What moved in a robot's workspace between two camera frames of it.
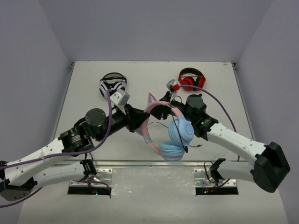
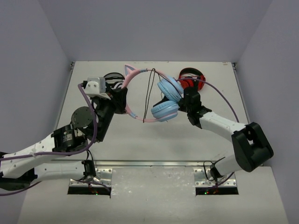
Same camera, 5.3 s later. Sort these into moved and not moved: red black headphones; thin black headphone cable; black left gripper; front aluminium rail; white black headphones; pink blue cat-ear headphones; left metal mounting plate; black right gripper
Moved: thin black headphone cable; pink blue cat-ear headphones; black right gripper; black left gripper
Not moved: red black headphones; left metal mounting plate; front aluminium rail; white black headphones
